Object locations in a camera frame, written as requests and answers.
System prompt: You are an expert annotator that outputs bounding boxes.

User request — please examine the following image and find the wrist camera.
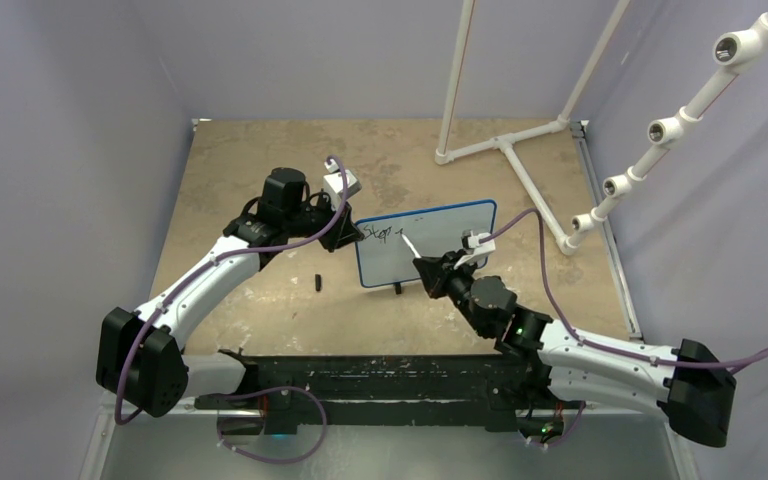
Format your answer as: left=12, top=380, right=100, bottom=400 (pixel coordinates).
left=455, top=230, right=496, bottom=268
left=323, top=170, right=362, bottom=204

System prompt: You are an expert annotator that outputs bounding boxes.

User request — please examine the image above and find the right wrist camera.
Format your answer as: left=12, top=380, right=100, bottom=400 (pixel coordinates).
left=455, top=230, right=496, bottom=268

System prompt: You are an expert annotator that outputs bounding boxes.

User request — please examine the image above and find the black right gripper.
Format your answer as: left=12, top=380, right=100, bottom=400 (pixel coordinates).
left=416, top=249, right=490, bottom=338

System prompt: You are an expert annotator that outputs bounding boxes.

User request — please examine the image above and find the white marker pen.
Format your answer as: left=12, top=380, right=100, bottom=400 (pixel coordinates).
left=400, top=233, right=422, bottom=259

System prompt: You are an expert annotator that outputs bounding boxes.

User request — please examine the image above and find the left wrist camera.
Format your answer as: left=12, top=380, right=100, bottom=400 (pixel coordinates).
left=323, top=170, right=362, bottom=204

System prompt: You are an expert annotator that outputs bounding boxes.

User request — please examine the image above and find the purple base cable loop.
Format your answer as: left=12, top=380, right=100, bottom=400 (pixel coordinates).
left=216, top=385, right=328, bottom=465

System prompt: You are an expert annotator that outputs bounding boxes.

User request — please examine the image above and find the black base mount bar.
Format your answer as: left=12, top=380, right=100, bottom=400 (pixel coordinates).
left=195, top=354, right=558, bottom=434

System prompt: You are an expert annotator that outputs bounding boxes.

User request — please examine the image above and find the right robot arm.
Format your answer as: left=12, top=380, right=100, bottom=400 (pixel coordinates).
left=411, top=251, right=737, bottom=448

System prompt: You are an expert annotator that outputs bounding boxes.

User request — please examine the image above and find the white PVC pipe with fittings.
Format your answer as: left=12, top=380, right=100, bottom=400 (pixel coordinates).
left=567, top=10, right=768, bottom=244

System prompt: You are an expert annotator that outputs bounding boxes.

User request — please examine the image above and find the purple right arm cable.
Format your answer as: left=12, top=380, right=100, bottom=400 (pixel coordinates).
left=479, top=208, right=768, bottom=370

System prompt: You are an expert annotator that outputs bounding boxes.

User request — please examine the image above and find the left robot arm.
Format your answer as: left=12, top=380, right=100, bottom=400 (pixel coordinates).
left=95, top=156, right=362, bottom=425

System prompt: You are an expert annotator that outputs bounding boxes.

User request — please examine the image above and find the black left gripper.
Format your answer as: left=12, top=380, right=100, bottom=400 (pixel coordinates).
left=284, top=190, right=362, bottom=253

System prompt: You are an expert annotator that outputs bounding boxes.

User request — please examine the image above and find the blue framed whiteboard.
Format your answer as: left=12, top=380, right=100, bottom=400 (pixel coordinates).
left=355, top=199, right=497, bottom=288

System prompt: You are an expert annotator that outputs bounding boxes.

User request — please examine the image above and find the white PVC pipe frame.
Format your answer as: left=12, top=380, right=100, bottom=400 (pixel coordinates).
left=435, top=0, right=631, bottom=256

